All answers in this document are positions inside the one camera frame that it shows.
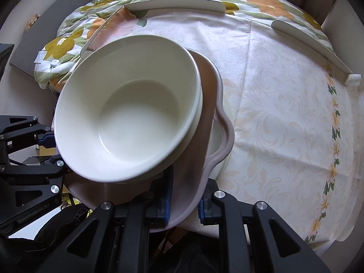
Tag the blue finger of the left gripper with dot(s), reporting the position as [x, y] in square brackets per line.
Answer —
[47, 140]

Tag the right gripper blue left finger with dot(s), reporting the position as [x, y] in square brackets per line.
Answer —
[114, 238]

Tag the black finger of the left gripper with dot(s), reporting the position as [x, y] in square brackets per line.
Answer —
[55, 166]

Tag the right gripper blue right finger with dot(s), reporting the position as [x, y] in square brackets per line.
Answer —
[253, 237]

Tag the white ribbed bowl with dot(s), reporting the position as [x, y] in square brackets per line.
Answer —
[126, 107]

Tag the pink flower-shaped plate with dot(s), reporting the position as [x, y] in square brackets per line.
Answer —
[203, 158]

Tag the floral cream tablecloth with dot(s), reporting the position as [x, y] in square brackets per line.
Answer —
[297, 116]

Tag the grey padded headboard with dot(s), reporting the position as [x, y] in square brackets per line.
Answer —
[43, 31]

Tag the floral green striped duvet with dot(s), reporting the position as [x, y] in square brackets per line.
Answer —
[58, 58]

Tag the small plush toy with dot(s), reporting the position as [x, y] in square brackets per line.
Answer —
[30, 23]

